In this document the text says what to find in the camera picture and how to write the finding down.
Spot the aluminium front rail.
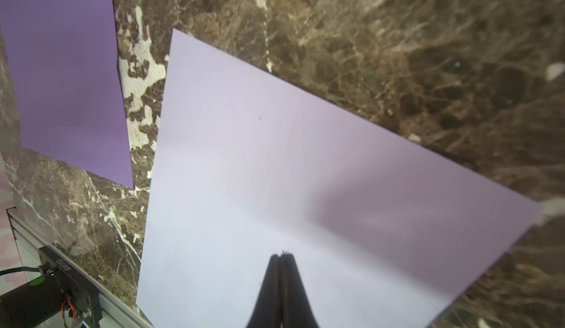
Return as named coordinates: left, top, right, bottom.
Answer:
left=5, top=206, right=152, bottom=327

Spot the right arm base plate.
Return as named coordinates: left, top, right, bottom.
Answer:
left=38, top=246, right=102, bottom=327

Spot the light lilac paper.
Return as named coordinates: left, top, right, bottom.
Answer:
left=136, top=31, right=543, bottom=327

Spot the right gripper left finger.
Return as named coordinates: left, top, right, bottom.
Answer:
left=247, top=254, right=282, bottom=328

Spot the dark purple paper left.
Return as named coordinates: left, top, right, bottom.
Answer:
left=1, top=0, right=133, bottom=188

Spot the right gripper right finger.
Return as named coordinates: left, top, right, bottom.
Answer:
left=281, top=254, right=319, bottom=328

